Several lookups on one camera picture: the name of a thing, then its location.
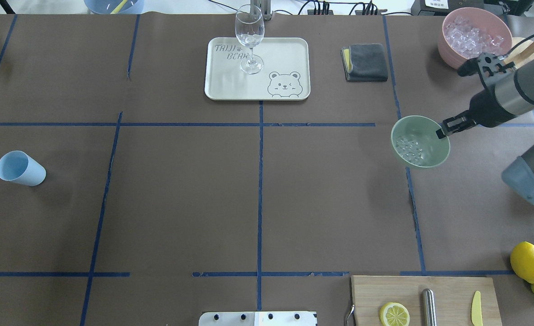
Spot cream bear tray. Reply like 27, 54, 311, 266
204, 37, 311, 101

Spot wooden cutting board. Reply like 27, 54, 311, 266
346, 275, 504, 326

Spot yellow lemon front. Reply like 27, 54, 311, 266
510, 241, 534, 284

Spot ice cubes in green bowl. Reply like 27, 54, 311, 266
396, 136, 426, 166

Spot light blue plastic cup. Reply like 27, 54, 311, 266
0, 150, 47, 187

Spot blue bowl with fork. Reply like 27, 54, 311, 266
84, 0, 145, 14

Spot grey yellow folded cloth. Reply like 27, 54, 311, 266
341, 43, 388, 82

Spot half lemon slice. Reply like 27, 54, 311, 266
379, 302, 410, 326

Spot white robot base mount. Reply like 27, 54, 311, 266
198, 310, 318, 326

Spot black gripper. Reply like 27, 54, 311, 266
435, 53, 510, 139

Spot round wooden stand base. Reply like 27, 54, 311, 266
502, 35, 534, 68

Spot light green bowl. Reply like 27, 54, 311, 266
390, 115, 451, 169

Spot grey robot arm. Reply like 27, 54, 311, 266
436, 53, 534, 206

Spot yellow plastic knife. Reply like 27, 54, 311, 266
471, 290, 483, 326

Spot yellow plastic fork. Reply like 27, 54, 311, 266
110, 0, 134, 14

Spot clear wine glass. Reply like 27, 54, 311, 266
235, 4, 265, 75

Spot pink bowl of ice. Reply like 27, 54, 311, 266
438, 7, 513, 69

